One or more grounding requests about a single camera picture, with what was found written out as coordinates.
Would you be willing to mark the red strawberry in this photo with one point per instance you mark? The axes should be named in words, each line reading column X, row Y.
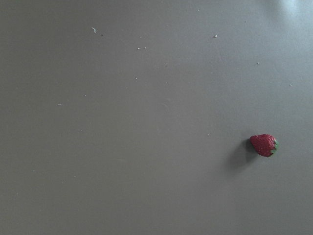
column 264, row 144

